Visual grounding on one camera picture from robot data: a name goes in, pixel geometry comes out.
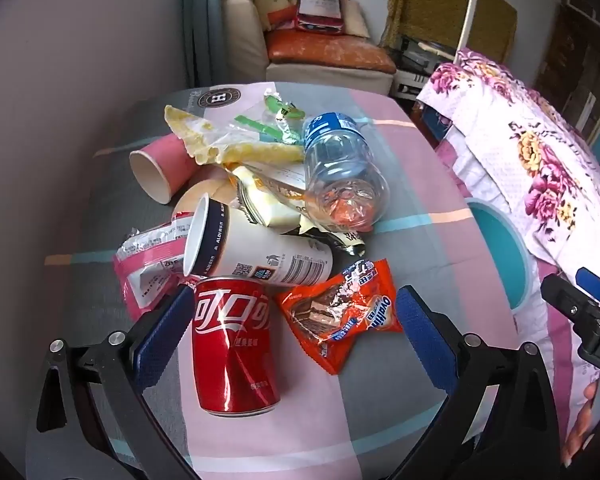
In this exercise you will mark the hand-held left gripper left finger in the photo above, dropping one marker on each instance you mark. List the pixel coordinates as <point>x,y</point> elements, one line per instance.
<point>165,340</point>

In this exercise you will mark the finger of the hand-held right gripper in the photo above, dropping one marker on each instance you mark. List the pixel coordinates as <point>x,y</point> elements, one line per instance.
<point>562,295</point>
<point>595,285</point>

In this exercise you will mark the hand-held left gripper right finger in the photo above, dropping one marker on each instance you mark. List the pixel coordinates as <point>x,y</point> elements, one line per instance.
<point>422,340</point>

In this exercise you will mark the red cola can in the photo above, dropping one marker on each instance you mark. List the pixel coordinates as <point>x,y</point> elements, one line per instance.
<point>235,350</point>

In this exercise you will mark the pink snack packet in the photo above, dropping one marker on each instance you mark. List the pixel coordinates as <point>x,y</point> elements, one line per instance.
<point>145,270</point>

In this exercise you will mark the teal trash bin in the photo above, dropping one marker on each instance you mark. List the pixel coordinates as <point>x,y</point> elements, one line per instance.
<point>500,240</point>

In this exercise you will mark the orange snack wrapper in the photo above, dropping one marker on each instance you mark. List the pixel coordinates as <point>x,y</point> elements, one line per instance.
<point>340,310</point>

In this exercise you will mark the black foil wrapper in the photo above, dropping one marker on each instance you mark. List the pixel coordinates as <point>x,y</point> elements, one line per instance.
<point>345,240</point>

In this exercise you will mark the white paper cup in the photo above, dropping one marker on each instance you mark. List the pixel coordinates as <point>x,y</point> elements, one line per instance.
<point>260,255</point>

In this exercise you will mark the yellow white snack packet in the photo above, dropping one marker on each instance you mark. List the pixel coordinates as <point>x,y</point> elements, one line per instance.
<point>275,195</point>

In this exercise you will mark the clear plastic bottle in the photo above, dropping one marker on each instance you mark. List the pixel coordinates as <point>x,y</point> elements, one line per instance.
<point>340,160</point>

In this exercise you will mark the yellow wrapper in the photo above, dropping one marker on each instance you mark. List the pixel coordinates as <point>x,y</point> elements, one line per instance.
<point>190,135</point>

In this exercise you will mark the clear green-print plastic bag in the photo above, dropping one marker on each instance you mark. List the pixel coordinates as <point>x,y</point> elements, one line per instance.
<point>275,110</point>

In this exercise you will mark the person's right hand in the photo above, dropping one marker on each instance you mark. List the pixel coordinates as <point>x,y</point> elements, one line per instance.
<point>582,430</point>

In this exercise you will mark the floral pink bedsheet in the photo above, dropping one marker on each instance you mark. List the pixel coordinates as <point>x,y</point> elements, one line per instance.
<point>530,160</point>

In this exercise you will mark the dark wooden cabinet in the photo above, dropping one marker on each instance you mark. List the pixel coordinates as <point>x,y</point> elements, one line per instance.
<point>575,60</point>

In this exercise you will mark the black audio device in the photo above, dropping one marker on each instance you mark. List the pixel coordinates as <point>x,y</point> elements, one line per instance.
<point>420,52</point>

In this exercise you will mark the white pole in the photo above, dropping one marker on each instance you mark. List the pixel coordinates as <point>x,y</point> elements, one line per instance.
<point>467,10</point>

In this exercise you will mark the orange seat cushion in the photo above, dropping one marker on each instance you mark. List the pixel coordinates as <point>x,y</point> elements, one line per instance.
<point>325,47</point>

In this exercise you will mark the grey panel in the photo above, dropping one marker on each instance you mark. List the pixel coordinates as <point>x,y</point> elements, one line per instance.
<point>80,35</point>

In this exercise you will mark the cream leather armchair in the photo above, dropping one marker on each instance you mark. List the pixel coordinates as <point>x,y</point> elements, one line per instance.
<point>240,25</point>

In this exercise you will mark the cream pillow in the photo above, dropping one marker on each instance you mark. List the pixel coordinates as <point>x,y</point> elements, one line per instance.
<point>355,20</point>

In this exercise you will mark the yellow patterned cloth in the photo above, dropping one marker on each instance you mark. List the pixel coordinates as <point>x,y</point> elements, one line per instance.
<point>420,0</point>

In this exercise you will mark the red gift bag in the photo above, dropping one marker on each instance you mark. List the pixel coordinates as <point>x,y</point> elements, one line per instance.
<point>320,0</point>

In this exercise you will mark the yellow plush pillow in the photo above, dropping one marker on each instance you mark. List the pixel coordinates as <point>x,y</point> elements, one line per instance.
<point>275,0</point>

